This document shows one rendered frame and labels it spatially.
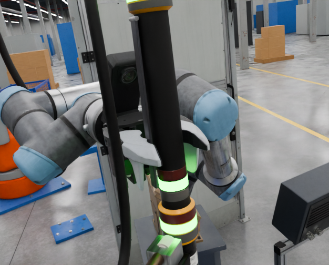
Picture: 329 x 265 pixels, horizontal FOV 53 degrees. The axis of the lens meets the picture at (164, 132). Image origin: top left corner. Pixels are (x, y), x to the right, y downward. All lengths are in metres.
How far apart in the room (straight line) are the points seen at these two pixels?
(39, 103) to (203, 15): 1.99
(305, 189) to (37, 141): 0.83
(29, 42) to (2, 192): 7.07
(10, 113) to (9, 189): 3.73
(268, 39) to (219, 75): 10.26
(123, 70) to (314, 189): 0.85
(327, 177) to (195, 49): 1.57
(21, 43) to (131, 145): 10.64
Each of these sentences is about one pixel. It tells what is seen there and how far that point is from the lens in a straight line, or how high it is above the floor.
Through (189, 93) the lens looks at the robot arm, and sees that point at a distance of 0.79.
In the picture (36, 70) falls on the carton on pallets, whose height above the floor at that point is 1.15.
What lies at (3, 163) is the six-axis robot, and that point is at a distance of 4.28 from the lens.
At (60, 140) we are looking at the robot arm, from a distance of 0.57.
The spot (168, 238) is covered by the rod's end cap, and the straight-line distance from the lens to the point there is 0.38.
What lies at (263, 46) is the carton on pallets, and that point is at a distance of 12.77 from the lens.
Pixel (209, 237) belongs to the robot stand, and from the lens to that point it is 1.31.
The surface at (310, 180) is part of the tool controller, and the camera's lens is 1.17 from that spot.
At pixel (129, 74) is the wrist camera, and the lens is 0.41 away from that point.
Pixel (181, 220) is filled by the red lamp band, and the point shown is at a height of 1.57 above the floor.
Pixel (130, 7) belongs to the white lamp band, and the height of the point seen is 1.80.
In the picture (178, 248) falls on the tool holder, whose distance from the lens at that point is 0.38.
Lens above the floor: 1.78
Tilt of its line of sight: 18 degrees down
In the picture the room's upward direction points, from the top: 8 degrees counter-clockwise
